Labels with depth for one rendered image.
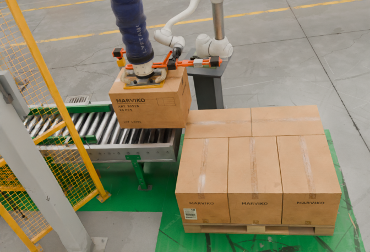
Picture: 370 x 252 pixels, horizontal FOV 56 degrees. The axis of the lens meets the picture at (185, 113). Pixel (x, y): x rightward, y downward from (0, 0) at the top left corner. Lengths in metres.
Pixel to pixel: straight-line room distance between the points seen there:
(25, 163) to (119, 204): 1.36
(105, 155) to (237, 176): 1.22
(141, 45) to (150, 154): 0.96
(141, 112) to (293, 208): 1.44
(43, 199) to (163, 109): 1.14
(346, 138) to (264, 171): 1.35
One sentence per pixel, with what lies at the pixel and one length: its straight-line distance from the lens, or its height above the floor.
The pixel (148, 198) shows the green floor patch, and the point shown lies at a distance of 3.42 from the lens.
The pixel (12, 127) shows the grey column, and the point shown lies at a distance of 2.25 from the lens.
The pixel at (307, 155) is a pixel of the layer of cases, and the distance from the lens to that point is 2.91.
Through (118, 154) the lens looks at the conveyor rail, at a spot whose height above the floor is 0.50.
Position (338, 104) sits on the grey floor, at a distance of 4.32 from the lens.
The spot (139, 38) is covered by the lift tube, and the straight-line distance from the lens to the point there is 2.71.
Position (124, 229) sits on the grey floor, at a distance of 3.30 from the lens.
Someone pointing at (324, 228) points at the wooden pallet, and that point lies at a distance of 3.05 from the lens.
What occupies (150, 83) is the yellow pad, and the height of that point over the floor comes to 1.09.
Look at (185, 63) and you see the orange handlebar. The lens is 2.82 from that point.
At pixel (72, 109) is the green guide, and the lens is 3.76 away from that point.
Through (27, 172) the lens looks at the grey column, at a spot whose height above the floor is 1.15.
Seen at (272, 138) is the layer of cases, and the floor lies 0.54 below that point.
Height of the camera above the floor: 2.64
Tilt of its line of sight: 39 degrees down
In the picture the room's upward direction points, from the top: 11 degrees counter-clockwise
